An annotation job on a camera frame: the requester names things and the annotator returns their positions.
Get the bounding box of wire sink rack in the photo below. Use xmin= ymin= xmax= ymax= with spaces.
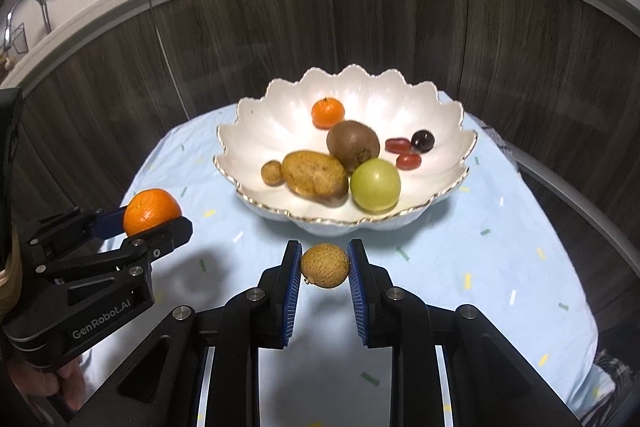
xmin=0 ymin=23 xmax=28 ymax=58

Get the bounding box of dark purple grape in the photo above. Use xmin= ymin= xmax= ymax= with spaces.
xmin=410 ymin=130 xmax=435 ymax=154

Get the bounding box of large orange mandarin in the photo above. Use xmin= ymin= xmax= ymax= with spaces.
xmin=123 ymin=188 xmax=183 ymax=238

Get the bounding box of yellow mango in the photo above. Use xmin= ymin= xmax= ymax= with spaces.
xmin=281 ymin=150 xmax=350 ymax=202

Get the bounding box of small green apple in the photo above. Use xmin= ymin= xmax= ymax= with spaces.
xmin=350 ymin=158 xmax=402 ymax=213

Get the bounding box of white scalloped bowl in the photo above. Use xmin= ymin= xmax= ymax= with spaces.
xmin=213 ymin=65 xmax=478 ymax=236

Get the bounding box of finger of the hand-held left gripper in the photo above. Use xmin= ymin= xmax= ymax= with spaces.
xmin=30 ymin=216 xmax=195 ymax=288
xmin=30 ymin=206 xmax=130 ymax=248

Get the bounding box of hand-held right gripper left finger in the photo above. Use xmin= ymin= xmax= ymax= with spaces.
xmin=117 ymin=241 xmax=305 ymax=427

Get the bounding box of brown kiwi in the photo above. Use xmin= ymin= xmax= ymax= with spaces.
xmin=326 ymin=120 xmax=381 ymax=174

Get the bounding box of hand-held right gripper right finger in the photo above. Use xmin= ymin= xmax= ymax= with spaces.
xmin=347 ymin=238 xmax=566 ymax=427

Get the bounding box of grey metal bar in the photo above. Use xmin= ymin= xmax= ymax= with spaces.
xmin=480 ymin=117 xmax=640 ymax=268

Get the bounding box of person's left hand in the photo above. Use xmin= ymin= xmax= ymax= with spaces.
xmin=7 ymin=354 xmax=88 ymax=413

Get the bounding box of small orange mandarin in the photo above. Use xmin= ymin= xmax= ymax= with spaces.
xmin=311 ymin=98 xmax=346 ymax=130

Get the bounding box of light blue confetti cloth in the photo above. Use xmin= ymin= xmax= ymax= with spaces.
xmin=80 ymin=89 xmax=601 ymax=427

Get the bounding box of curved steel faucet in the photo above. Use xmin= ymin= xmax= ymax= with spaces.
xmin=5 ymin=0 xmax=53 ymax=38

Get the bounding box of brown longan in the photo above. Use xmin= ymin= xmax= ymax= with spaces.
xmin=261 ymin=160 xmax=284 ymax=186
xmin=300 ymin=243 xmax=351 ymax=289

